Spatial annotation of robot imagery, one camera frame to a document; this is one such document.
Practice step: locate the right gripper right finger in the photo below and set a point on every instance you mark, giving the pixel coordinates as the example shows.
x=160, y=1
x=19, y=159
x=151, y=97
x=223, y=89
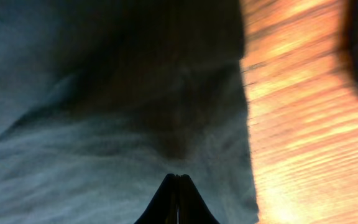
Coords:
x=191, y=206

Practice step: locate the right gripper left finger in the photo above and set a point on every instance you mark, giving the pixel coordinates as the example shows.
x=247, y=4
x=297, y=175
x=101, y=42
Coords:
x=163, y=208

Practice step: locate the dark navy t-shirt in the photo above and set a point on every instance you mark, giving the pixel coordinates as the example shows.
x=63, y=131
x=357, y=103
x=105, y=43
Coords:
x=101, y=100

